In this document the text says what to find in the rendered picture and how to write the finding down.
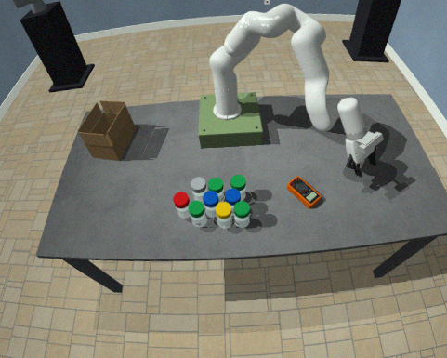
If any brown cardboard box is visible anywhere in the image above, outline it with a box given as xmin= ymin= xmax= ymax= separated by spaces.
xmin=78 ymin=101 xmax=136 ymax=161

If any orange digital multimeter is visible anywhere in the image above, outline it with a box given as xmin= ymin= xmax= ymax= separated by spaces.
xmin=287 ymin=176 xmax=321 ymax=208

